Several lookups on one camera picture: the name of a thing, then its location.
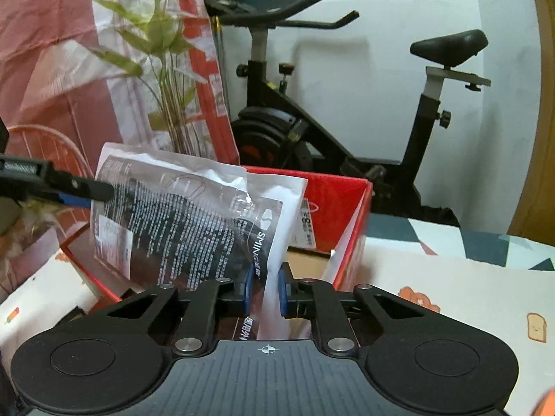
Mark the orange object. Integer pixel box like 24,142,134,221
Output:
532,388,555,416

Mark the green leafy plant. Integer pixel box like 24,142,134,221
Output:
89,0,217,157

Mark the white black printed plastic packet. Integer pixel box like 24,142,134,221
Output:
89,141,309,341

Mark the red cardboard box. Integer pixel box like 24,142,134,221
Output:
61,165,374,308

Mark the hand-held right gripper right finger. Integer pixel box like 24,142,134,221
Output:
277,262,438,358

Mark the white cartoon printed blanket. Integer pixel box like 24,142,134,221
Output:
0,214,555,416

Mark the wooden door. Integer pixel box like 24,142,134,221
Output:
507,0,555,243

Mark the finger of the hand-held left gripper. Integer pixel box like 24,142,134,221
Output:
42,162,114,203
54,193,94,210

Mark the black exercise bike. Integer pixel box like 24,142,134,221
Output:
204,0,493,226

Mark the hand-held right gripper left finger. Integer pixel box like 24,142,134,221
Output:
92,264,256,358

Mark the red white printed curtain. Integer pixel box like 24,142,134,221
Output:
0,0,241,174

